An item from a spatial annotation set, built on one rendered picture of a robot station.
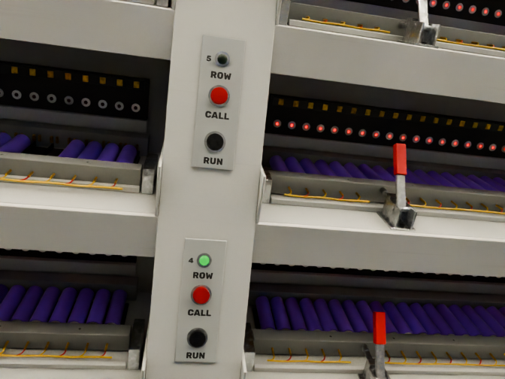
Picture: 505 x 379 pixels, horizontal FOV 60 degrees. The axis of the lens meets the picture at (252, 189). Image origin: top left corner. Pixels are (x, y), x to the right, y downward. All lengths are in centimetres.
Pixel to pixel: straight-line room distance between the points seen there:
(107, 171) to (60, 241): 8
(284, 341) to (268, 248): 14
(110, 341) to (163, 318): 10
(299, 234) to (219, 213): 8
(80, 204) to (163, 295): 12
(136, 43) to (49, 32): 8
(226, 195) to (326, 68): 16
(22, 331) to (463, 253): 48
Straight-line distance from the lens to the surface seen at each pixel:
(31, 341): 55
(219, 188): 42
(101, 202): 45
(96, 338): 53
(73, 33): 45
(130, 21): 44
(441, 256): 52
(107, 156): 51
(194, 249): 43
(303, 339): 55
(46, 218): 44
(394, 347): 60
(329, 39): 46
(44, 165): 48
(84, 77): 59
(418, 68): 49
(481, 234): 55
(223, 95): 42
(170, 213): 42
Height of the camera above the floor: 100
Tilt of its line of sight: 4 degrees down
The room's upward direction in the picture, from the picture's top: 6 degrees clockwise
